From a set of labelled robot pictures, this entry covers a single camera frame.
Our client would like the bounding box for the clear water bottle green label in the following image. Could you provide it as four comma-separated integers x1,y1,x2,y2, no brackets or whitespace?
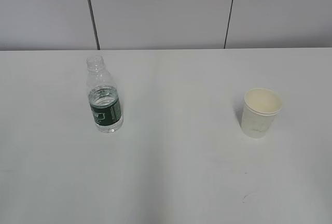
87,55,123,133

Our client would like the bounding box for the white paper cup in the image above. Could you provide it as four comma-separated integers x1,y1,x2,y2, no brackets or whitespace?
241,88,282,138

